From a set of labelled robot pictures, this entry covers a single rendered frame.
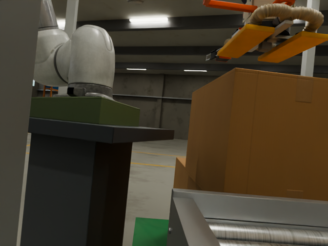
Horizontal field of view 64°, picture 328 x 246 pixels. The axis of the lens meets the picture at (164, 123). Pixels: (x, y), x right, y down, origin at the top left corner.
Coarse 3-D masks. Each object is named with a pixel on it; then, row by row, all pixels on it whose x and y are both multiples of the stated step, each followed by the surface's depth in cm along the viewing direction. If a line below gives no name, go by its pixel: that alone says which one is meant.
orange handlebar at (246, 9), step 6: (204, 0) 95; (210, 0) 97; (216, 0) 97; (276, 0) 91; (282, 0) 89; (288, 0) 88; (294, 0) 89; (210, 6) 98; (216, 6) 97; (222, 6) 97; (228, 6) 97; (234, 6) 97; (240, 6) 97; (246, 6) 98; (252, 6) 98; (252, 12) 99
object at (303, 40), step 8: (304, 32) 87; (312, 32) 87; (288, 40) 95; (296, 40) 91; (304, 40) 90; (312, 40) 89; (320, 40) 89; (272, 48) 107; (280, 48) 101; (288, 48) 100; (296, 48) 99; (304, 48) 98; (264, 56) 114; (272, 56) 112; (280, 56) 111; (288, 56) 110
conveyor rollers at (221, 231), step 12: (216, 228) 60; (228, 228) 60; (240, 228) 60; (252, 228) 61; (264, 228) 61; (276, 228) 62; (288, 228) 63; (228, 240) 52; (240, 240) 59; (252, 240) 59; (264, 240) 59; (276, 240) 60; (288, 240) 60; (300, 240) 60; (312, 240) 60; (324, 240) 61
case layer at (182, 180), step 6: (180, 162) 167; (180, 168) 164; (180, 174) 162; (186, 174) 138; (174, 180) 188; (180, 180) 159; (186, 180) 136; (192, 180) 120; (174, 186) 185; (180, 186) 157; (186, 186) 134; (192, 186) 119; (198, 186) 107
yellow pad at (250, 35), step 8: (248, 24) 86; (240, 32) 90; (248, 32) 88; (256, 32) 87; (264, 32) 87; (272, 32) 86; (232, 40) 98; (240, 40) 96; (248, 40) 95; (256, 40) 95; (224, 48) 109; (232, 48) 106; (240, 48) 106; (248, 48) 105; (224, 56) 119; (232, 56) 117; (240, 56) 116
